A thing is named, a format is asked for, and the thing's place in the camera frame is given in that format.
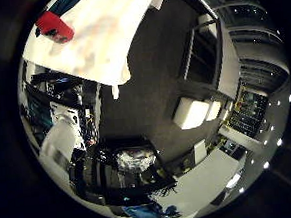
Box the blue cloth with white stripes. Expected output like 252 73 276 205
48 0 91 16

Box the large white cube seat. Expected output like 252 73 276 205
170 95 212 132

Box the small white cube seat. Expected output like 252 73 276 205
204 99 223 122

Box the dark equipment shelf rack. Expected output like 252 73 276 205
225 87 273 140

